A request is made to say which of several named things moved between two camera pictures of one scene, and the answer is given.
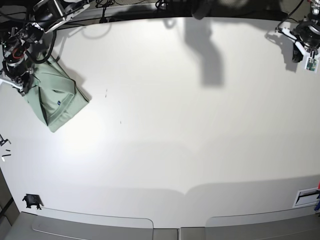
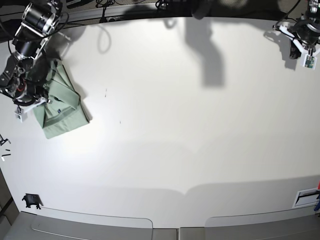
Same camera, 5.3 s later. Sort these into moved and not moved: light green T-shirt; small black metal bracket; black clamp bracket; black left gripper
Moved: black left gripper; light green T-shirt
Not moved: black clamp bracket; small black metal bracket
